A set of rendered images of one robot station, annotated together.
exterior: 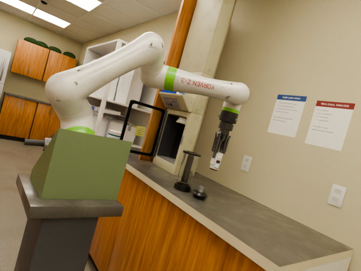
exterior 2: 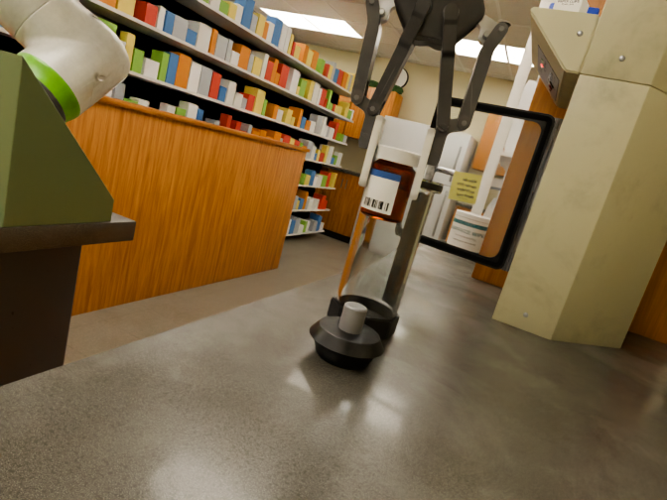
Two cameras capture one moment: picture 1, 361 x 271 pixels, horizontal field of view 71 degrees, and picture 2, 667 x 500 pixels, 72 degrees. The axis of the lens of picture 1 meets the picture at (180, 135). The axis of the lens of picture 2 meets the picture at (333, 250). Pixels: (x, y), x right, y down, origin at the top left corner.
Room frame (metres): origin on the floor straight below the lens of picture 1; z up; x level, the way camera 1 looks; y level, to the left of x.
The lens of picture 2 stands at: (1.09, -0.61, 1.17)
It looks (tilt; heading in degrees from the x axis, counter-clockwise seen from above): 12 degrees down; 59
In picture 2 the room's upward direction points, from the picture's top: 15 degrees clockwise
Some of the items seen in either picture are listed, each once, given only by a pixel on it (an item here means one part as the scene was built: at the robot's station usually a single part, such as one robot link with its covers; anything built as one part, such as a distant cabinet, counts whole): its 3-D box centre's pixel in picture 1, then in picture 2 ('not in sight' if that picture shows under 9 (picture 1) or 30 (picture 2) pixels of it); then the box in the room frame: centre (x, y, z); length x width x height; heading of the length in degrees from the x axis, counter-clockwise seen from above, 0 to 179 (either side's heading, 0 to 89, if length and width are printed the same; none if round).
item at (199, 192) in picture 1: (200, 192); (348, 330); (1.39, -0.19, 0.97); 0.09 x 0.09 x 0.07
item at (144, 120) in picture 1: (142, 129); (469, 181); (1.98, 0.30, 1.19); 0.30 x 0.01 x 0.40; 120
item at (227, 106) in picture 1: (233, 99); not in sight; (1.35, -0.22, 1.51); 0.13 x 0.11 x 0.14; 176
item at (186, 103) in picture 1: (174, 101); (552, 64); (1.91, 0.11, 1.46); 0.32 x 0.11 x 0.10; 38
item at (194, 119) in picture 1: (187, 124); (623, 149); (2.02, -0.03, 1.33); 0.32 x 0.25 x 0.77; 38
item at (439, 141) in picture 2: not in sight; (448, 142); (1.40, -0.25, 1.21); 0.03 x 0.01 x 0.05; 142
